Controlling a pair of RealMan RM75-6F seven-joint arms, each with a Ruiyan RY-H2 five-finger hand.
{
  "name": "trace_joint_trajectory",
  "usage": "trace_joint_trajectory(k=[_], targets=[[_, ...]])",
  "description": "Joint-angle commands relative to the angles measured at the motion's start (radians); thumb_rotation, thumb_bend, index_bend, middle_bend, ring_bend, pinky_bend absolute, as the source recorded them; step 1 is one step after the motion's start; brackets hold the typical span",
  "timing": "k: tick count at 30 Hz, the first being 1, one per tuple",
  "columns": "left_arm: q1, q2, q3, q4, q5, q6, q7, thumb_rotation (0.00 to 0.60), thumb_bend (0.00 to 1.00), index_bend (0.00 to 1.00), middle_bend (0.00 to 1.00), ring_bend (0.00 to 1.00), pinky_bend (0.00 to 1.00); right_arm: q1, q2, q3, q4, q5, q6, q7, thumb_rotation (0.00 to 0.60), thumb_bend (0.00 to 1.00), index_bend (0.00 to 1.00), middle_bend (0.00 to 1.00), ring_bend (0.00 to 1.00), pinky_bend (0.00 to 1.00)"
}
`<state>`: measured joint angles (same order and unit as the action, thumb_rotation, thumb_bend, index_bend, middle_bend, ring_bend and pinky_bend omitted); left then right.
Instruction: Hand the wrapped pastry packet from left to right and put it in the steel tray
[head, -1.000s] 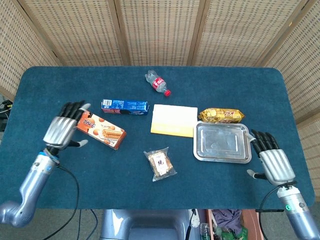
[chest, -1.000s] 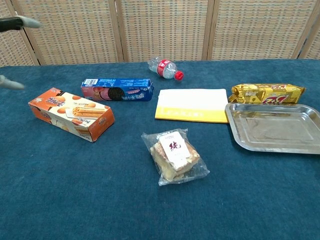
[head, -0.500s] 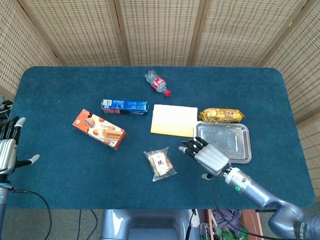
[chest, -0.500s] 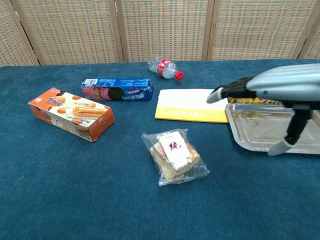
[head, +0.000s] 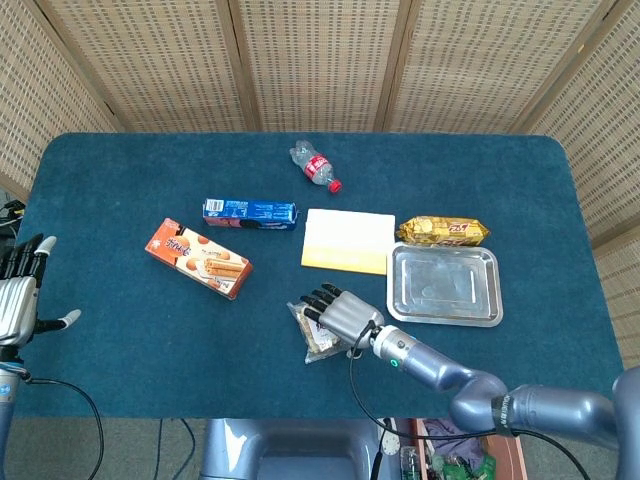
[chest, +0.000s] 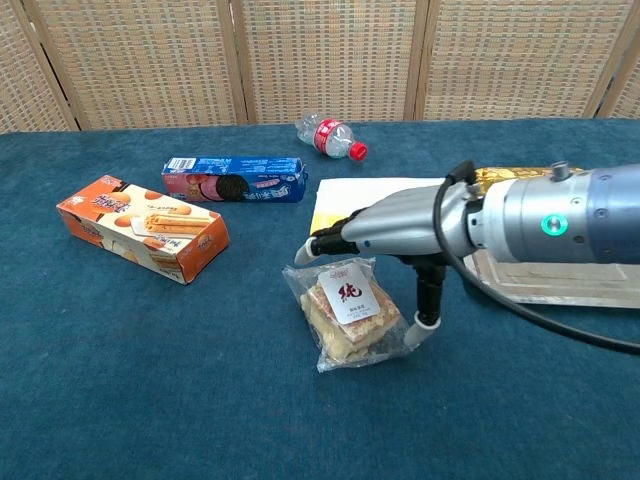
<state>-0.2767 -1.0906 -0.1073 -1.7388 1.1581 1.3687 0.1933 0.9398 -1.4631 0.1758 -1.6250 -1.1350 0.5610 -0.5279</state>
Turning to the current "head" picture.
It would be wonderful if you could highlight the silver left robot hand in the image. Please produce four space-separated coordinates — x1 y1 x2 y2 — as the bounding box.
0 233 82 349

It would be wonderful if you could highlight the blue tablecloth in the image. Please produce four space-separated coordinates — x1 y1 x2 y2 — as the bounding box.
13 132 626 421

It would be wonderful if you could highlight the woven rattan folding screen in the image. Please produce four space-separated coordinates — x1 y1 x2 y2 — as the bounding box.
0 0 640 356

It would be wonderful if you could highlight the blue Oreo cookie box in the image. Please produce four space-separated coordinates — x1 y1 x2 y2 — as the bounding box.
202 197 300 233

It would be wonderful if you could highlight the clear snack bag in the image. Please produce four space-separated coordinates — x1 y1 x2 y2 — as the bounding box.
286 299 356 365

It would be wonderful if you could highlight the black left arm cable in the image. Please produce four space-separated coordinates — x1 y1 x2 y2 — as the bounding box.
22 377 105 480

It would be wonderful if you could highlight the brown box of electronics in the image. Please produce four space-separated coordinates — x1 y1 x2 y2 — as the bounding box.
398 418 527 480

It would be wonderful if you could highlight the gold foil snack package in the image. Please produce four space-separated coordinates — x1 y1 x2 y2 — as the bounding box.
396 215 492 248

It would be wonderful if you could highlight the orange wafer roll box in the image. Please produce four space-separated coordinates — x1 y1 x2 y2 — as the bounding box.
144 217 254 301

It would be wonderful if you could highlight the black floor cable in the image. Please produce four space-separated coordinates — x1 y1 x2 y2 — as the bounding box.
152 418 197 480

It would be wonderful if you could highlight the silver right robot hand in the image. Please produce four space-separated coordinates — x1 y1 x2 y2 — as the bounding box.
298 282 386 350

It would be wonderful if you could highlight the stainless steel tray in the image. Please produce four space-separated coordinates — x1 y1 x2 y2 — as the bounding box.
386 241 504 328

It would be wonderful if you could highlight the grey-blue robot torso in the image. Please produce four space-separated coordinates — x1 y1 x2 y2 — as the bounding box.
199 418 397 480

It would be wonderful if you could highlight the white and yellow tissue pack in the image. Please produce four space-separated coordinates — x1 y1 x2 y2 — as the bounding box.
300 208 397 276

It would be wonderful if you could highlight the clear bottle with red cap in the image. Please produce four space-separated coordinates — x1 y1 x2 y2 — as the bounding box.
289 140 344 195

